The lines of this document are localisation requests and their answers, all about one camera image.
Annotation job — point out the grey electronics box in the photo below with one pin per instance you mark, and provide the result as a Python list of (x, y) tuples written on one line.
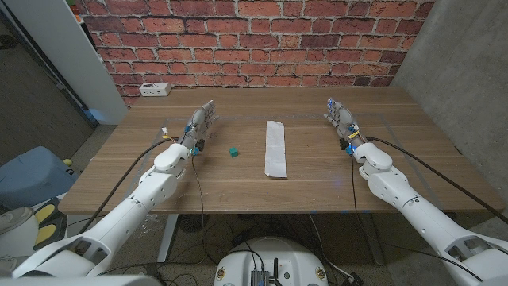
[(259, 279)]

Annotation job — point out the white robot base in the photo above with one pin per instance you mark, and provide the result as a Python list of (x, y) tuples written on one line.
[(293, 258)]

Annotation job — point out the white round appliance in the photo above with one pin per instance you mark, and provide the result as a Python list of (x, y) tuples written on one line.
[(16, 230)]

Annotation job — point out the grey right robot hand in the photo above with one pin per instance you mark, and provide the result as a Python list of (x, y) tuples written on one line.
[(344, 119)]

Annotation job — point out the blue plastic bin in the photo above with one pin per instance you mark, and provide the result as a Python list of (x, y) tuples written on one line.
[(31, 178)]

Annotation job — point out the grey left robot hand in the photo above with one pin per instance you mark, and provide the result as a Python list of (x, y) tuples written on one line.
[(198, 125)]

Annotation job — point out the white board panel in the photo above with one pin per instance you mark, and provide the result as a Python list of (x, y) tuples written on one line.
[(71, 51)]

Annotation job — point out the white power strip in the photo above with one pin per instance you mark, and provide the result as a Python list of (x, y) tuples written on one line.
[(155, 89)]

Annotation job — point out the black yellow foot pedal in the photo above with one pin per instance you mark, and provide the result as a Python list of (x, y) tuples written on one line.
[(49, 222)]

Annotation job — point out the white robot chest panel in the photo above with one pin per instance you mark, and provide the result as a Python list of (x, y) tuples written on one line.
[(79, 281)]

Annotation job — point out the white table leg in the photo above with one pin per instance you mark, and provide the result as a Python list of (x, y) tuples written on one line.
[(166, 238)]

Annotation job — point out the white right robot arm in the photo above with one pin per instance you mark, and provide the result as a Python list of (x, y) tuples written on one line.
[(420, 218)]

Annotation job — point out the white cloth strip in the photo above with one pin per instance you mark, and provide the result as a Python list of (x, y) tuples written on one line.
[(275, 149)]

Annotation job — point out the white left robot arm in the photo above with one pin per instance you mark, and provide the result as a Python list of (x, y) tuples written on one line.
[(119, 218)]

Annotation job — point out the printed brick backdrop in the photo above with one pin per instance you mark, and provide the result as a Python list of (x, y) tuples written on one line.
[(254, 39)]

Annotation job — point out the small green block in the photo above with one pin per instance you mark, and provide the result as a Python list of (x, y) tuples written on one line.
[(233, 152)]

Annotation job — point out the black round floor fan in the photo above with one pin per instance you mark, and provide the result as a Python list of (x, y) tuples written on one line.
[(193, 223)]

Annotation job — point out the small yellow green ball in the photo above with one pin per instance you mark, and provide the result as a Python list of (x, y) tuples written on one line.
[(68, 162)]

